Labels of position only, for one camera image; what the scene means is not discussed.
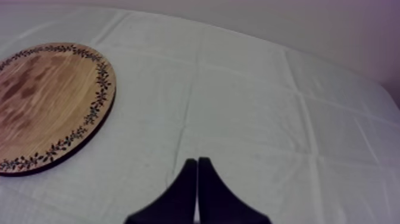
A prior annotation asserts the round wooden board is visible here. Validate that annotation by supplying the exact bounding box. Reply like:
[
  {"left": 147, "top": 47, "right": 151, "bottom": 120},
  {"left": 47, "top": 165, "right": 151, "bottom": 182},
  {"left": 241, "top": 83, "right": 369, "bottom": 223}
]
[{"left": 0, "top": 42, "right": 117, "bottom": 178}]

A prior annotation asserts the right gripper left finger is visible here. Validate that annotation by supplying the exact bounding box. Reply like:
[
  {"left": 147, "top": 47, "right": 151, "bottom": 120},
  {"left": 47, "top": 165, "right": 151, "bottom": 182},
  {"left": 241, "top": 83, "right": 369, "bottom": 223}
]
[{"left": 123, "top": 158, "right": 198, "bottom": 224}]

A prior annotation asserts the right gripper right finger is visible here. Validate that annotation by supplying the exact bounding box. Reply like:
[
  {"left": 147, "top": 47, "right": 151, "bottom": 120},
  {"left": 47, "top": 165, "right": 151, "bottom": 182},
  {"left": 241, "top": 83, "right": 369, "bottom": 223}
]
[{"left": 197, "top": 157, "right": 273, "bottom": 224}]

